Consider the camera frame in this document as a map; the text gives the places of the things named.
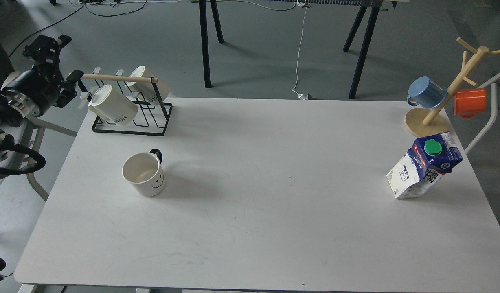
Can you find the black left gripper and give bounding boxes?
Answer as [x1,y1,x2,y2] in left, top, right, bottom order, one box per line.
[2,35,83,116]

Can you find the white smiley face mug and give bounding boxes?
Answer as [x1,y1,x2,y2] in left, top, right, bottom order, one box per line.
[121,149,166,198]

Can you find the blue white milk carton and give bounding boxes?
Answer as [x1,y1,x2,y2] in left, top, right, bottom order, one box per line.
[386,131,463,199]

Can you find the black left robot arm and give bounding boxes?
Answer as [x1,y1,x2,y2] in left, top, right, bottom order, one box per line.
[0,35,83,175]

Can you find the front white mug on rack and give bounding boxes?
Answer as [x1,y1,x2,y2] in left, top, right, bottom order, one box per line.
[88,85,138,126]

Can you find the white mug on rack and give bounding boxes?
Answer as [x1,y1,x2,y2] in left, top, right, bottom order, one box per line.
[126,65,172,106]
[88,85,138,126]

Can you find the rear white mug on rack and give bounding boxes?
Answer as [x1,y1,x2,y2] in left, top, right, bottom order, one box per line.
[126,65,172,106]

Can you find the black table legs left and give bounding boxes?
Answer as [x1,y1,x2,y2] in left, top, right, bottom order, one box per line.
[198,0,224,88]

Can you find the black table legs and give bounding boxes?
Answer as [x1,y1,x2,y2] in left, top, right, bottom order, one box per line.
[198,0,224,88]
[343,0,382,99]

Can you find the black table legs right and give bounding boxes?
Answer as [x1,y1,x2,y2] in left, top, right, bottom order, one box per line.
[343,0,382,99]

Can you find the blue mug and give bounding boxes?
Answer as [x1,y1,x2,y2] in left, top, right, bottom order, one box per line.
[406,76,448,109]

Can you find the wooden mug tree stand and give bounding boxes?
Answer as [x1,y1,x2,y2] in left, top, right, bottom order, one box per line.
[404,37,500,137]

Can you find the orange mug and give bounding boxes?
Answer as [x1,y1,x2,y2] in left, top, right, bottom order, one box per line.
[454,88,487,119]

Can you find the black wire mug rack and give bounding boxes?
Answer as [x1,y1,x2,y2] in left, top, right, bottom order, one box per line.
[78,68,173,136]

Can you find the black cable on floor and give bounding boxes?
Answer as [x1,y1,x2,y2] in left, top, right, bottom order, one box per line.
[8,0,149,57]

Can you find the white chair frame right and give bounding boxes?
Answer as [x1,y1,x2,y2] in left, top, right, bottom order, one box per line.
[464,51,500,155]

